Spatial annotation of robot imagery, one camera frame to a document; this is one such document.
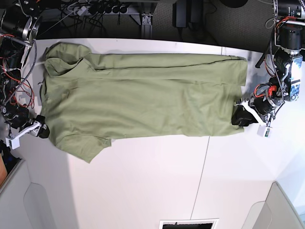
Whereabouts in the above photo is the black box under table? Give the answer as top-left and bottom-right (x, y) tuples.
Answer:
(172, 0), (203, 28)

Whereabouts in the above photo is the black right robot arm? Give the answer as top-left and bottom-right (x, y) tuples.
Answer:
(0, 0), (50, 139)

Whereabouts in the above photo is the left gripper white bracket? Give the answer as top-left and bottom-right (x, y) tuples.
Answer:
(231, 96), (278, 127)

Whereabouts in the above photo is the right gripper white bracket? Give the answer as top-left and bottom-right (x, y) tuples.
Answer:
(6, 115), (50, 139)

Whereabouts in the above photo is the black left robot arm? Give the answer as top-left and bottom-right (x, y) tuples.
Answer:
(231, 0), (305, 127)

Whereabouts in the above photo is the green t-shirt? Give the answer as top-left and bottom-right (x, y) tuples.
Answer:
(41, 43), (248, 162)

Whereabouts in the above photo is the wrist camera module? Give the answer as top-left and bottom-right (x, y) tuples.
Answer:
(6, 138), (20, 150)
(257, 125), (273, 138)

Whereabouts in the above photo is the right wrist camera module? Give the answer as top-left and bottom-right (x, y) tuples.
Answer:
(6, 138), (20, 150)

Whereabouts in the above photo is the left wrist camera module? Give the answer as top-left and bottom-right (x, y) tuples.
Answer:
(257, 125), (273, 138)

